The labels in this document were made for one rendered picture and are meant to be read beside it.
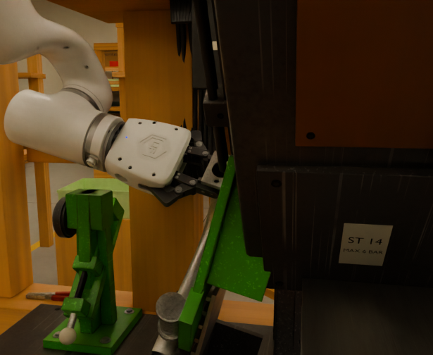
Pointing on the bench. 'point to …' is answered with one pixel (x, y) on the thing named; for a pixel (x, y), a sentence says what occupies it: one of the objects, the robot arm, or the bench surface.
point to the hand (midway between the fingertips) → (216, 177)
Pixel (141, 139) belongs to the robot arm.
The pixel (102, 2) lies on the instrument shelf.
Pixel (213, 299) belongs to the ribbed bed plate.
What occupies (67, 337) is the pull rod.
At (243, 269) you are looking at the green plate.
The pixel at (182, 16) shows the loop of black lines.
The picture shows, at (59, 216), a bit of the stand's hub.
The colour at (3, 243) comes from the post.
